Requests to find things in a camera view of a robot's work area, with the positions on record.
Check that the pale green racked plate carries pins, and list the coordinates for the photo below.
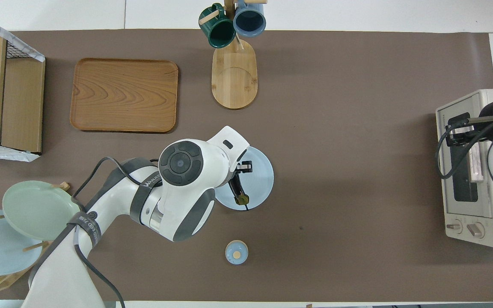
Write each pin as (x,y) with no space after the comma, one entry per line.
(37,209)

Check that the dark green ceramic mug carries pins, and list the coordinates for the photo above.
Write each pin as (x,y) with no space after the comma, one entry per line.
(218,32)

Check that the wooden serving tray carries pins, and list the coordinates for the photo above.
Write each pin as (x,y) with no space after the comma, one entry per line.
(122,94)

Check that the small blue knobbed lid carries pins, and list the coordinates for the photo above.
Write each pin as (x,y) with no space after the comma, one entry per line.
(236,252)

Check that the dark purple eggplant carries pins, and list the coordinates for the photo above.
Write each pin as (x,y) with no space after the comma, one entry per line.
(237,188)

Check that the blue ceramic mug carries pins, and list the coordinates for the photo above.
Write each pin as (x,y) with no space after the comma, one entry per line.
(250,21)

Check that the brown table mat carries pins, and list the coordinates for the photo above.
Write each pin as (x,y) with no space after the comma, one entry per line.
(336,107)

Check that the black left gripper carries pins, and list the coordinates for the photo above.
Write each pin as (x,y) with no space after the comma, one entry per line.
(244,167)

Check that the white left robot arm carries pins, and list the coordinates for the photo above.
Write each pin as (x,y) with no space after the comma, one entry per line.
(186,179)

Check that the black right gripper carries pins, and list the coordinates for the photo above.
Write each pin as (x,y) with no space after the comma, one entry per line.
(458,128)

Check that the cream toaster oven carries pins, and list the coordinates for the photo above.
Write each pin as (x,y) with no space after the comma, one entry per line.
(464,214)

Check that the wooden dish rack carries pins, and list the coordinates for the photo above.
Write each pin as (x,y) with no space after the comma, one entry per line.
(62,185)

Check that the wooden mug tree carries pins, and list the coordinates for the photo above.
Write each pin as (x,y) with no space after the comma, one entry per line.
(233,81)

